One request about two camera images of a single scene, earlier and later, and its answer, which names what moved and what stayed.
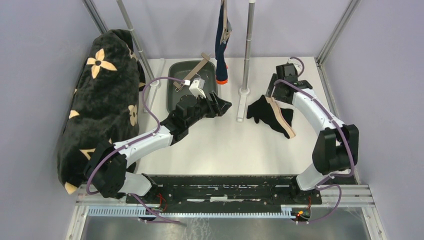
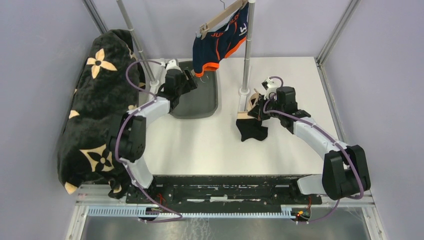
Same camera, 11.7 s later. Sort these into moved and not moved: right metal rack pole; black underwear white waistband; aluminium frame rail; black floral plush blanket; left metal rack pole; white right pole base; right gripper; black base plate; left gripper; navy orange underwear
Moved: navy orange underwear; black underwear white waistband; left gripper; right gripper
Not moved: left metal rack pole; black base plate; right metal rack pole; aluminium frame rail; black floral plush blanket; white right pole base
